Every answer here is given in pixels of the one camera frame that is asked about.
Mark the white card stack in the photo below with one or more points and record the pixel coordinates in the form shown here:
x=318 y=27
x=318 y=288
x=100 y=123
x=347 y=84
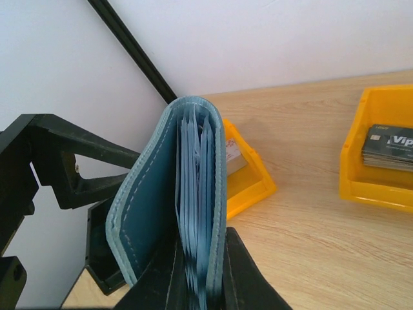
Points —
x=234 y=157

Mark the yellow bin with black cards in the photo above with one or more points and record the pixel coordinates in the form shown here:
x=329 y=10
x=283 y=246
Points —
x=388 y=105

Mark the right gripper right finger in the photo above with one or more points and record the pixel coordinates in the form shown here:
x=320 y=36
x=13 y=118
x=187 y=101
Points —
x=244 y=287

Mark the black card stack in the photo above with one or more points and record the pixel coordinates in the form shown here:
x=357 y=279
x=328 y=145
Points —
x=388 y=147

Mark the blue leather card holder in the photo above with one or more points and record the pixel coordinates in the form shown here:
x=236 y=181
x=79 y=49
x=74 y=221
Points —
x=177 y=188

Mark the yellow bin left group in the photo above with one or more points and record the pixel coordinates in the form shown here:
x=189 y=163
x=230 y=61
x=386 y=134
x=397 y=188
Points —
x=252 y=183

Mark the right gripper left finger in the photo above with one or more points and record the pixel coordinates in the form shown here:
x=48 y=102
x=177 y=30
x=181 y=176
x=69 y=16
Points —
x=163 y=283

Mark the black storage bin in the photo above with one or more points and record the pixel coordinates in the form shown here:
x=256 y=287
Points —
x=99 y=260

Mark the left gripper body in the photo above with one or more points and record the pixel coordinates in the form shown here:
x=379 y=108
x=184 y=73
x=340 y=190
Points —
x=13 y=258

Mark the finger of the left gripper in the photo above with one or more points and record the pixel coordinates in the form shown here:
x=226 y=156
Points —
x=46 y=150

